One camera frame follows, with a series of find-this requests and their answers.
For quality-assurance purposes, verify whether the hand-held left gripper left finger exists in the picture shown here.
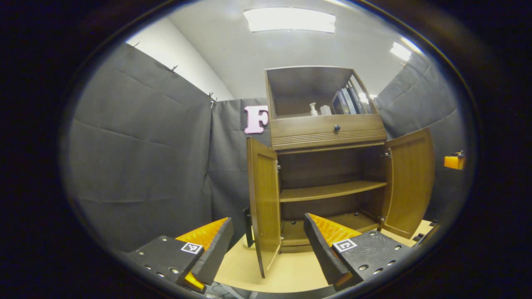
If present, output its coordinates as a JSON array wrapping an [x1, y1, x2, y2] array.
[[125, 217, 234, 294]]

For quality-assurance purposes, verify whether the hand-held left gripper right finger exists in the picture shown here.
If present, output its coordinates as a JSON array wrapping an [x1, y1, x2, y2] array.
[[303, 213, 418, 291]]

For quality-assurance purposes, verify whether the black backdrop cloth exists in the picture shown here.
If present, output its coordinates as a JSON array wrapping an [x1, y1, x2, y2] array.
[[69, 42, 466, 254]]

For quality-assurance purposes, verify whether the grey upright book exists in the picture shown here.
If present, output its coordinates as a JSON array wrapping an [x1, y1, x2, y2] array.
[[340, 88, 358, 115]]

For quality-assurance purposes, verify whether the small ceiling light panel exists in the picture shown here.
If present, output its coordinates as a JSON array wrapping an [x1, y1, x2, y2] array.
[[389, 42, 412, 62]]

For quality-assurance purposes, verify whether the large ceiling light panel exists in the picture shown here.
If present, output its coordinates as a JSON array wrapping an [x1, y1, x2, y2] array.
[[243, 7, 336, 34]]

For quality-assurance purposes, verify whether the wooden double-door shoe cabinet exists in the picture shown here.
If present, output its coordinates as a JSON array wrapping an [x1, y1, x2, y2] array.
[[243, 66, 436, 279]]

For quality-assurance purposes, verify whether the wooden inner cabinet shelf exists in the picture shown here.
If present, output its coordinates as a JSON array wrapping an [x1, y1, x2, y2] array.
[[279, 180, 388, 203]]

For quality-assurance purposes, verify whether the wooden cabinet door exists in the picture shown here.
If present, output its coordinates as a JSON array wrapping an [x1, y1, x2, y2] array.
[[380, 127, 436, 239], [243, 137, 282, 279]]

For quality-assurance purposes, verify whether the wooden drawer with black knob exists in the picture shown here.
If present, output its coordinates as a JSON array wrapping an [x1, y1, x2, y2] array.
[[269, 114, 388, 151]]

